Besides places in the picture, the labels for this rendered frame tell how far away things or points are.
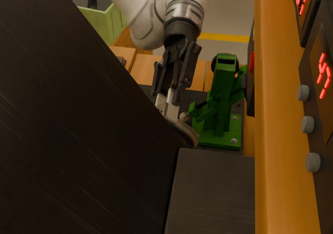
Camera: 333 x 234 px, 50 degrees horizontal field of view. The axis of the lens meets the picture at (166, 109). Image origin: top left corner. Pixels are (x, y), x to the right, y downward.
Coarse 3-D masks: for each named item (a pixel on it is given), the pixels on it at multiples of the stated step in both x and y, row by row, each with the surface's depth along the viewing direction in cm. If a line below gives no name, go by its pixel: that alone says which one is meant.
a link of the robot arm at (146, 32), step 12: (120, 0) 92; (132, 0) 93; (144, 0) 92; (132, 12) 93; (144, 12) 92; (132, 24) 94; (144, 24) 93; (156, 24) 92; (132, 36) 100; (144, 36) 96; (156, 36) 95; (144, 48) 101; (156, 48) 101
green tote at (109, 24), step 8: (80, 8) 148; (88, 8) 148; (112, 8) 150; (88, 16) 150; (96, 16) 148; (104, 16) 146; (112, 16) 152; (120, 16) 160; (96, 24) 152; (104, 24) 150; (112, 24) 154; (120, 24) 162; (104, 32) 153; (112, 32) 156; (120, 32) 164; (104, 40) 156; (112, 40) 158
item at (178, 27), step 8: (176, 24) 78; (184, 24) 78; (168, 32) 78; (176, 32) 77; (184, 32) 77; (192, 32) 78; (168, 40) 79; (176, 40) 79; (184, 40) 76; (192, 40) 78; (168, 48) 80; (184, 48) 75; (184, 56) 76; (168, 64) 78
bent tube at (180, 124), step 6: (162, 108) 69; (162, 114) 68; (180, 120) 72; (174, 126) 71; (180, 126) 72; (186, 126) 73; (180, 132) 72; (186, 132) 73; (192, 132) 74; (186, 138) 74; (192, 138) 74; (186, 144) 77; (192, 144) 76
